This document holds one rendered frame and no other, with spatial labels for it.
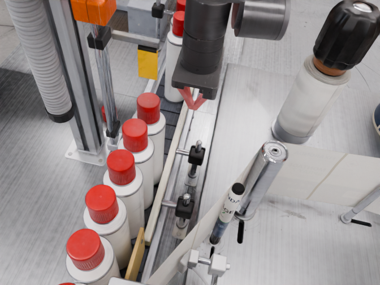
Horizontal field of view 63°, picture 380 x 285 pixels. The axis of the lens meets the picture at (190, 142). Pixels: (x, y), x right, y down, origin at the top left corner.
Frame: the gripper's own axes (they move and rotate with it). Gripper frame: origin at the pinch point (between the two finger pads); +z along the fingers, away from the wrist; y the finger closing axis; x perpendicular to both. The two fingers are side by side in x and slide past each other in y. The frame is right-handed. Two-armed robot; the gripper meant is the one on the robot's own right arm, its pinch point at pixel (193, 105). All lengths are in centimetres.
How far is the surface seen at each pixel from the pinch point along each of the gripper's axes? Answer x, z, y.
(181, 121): 2.2, 10.1, 4.8
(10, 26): 147, 99, 139
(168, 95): 6.7, 11.4, 12.8
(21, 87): 43.3, 18.2, 12.2
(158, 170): 3.8, 8.8, -8.7
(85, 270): 6.5, -3.5, -29.9
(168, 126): 5.1, 13.5, 5.5
